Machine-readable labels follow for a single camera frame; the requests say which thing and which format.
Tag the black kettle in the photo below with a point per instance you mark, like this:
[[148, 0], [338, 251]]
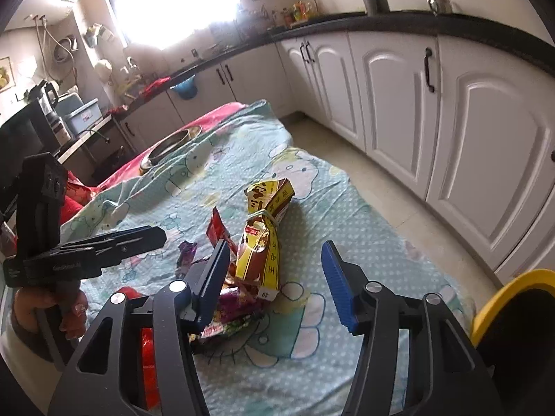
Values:
[[47, 97]]

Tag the printed cartoon blanket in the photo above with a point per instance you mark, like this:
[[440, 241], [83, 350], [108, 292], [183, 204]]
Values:
[[368, 312]]

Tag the pale blue storage box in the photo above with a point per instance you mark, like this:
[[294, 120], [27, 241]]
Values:
[[80, 117]]

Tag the pink blanket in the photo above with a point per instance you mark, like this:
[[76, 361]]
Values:
[[208, 117]]

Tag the red printed bag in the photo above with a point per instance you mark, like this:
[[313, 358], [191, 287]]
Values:
[[76, 199]]

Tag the multicoloured snack wrapper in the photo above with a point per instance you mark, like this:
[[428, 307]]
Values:
[[234, 312]]

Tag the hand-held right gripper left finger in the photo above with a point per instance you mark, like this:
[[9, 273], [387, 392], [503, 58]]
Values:
[[217, 268]]

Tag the hanging metal basin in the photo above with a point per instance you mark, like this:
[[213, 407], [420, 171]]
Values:
[[65, 48]]

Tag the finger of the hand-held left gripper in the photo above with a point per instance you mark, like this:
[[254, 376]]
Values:
[[138, 249], [108, 238]]

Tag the yellow and red snack bag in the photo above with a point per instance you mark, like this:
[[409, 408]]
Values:
[[260, 242]]

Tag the yellow-rimmed trash can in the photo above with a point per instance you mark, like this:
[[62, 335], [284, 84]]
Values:
[[507, 286]]

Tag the red snack wrapper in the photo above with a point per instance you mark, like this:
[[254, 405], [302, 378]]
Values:
[[217, 229]]

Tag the metal bowl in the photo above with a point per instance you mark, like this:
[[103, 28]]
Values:
[[173, 145]]

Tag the wall-mounted plastic holder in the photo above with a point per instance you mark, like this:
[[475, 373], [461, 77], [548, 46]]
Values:
[[99, 35]]

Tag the person's left forearm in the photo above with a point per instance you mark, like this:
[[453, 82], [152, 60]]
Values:
[[17, 355]]

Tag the framed wall picture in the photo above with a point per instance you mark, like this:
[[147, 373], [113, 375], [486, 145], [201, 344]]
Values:
[[5, 76]]

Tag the steel teapot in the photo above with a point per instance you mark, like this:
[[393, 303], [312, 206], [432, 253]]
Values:
[[438, 2]]

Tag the window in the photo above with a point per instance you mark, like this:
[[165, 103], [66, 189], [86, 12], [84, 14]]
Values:
[[173, 4]]

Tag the red cloth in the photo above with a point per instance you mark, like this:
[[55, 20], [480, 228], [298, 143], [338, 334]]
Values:
[[154, 84]]

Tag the black canister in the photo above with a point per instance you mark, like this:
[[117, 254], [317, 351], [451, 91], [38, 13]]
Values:
[[375, 1]]

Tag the person's left hand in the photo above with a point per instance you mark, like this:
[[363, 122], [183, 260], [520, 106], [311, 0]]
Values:
[[26, 307]]

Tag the purple wrapper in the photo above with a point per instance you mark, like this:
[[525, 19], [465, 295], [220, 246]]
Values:
[[186, 255]]

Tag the white round container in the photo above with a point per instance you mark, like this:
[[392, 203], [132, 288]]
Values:
[[103, 69]]

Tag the blue hanging basin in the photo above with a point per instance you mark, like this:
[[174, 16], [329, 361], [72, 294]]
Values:
[[184, 89]]

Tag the group of condiment bottles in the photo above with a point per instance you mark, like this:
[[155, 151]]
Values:
[[299, 11]]

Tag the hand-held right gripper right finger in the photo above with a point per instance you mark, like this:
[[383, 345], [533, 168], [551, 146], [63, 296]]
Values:
[[338, 286]]

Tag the dark appliance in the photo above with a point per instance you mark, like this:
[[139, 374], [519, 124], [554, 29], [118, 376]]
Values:
[[19, 134]]

